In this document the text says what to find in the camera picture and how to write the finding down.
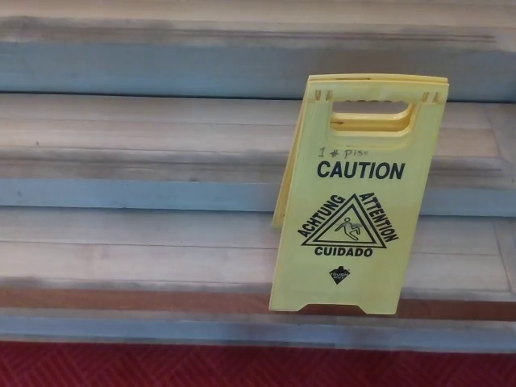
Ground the yellow folding caution sign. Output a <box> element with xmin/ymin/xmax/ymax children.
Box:
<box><xmin>268</xmin><ymin>74</ymin><xmax>452</xmax><ymax>316</ymax></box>

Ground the grey wooden staircase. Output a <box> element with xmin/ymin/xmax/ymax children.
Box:
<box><xmin>0</xmin><ymin>0</ymin><xmax>516</xmax><ymax>354</ymax></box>

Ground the red carpet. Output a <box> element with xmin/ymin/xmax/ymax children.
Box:
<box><xmin>0</xmin><ymin>341</ymin><xmax>516</xmax><ymax>387</ymax></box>

